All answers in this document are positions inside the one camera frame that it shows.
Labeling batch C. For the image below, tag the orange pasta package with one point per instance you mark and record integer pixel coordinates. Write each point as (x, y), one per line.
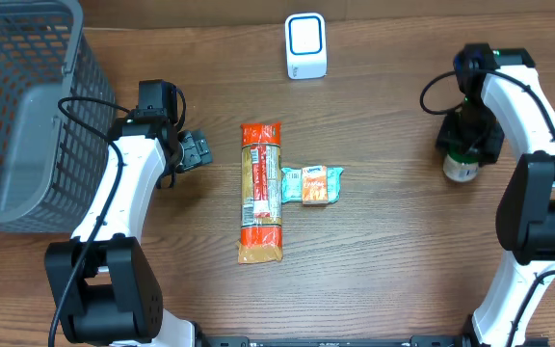
(261, 194)

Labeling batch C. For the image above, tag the teal tissue pack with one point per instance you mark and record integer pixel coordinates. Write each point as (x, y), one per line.
(292, 184)

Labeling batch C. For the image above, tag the white barcode scanner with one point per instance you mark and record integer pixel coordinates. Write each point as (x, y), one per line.
(305, 46)

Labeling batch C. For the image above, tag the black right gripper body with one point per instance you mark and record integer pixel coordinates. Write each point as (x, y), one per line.
(470, 143)

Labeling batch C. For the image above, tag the grey plastic basket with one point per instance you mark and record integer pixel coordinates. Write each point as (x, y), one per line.
(55, 105)

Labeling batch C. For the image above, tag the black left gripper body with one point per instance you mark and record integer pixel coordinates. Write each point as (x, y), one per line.
(196, 150)

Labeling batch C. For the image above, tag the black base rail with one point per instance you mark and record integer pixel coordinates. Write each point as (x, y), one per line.
(414, 341)

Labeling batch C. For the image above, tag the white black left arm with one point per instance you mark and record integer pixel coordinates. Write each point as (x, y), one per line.
(104, 289)

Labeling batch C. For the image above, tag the green lid jar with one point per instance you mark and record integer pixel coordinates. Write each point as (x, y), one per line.
(459, 168)

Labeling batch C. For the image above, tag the orange tissue pack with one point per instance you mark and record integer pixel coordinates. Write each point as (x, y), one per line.
(315, 185)

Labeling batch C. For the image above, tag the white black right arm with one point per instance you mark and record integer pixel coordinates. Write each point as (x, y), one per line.
(503, 102)

